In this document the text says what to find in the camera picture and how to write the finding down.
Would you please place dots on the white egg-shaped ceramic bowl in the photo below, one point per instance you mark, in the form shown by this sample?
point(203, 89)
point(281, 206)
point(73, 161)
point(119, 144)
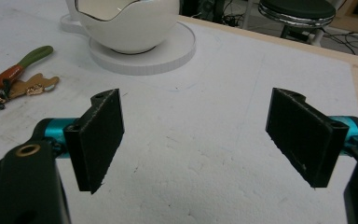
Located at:
point(136, 31)

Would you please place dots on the dark equipment on floor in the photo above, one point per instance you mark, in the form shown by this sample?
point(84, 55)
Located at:
point(203, 9)

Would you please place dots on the white round stand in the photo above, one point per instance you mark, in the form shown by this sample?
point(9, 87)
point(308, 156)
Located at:
point(174, 53)

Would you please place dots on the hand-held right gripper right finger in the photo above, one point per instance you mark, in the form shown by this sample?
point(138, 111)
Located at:
point(301, 137)

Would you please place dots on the black round stool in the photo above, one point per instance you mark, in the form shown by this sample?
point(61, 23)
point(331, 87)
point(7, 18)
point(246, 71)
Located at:
point(296, 11)

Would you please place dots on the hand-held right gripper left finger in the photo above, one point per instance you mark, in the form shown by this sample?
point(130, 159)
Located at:
point(98, 140)

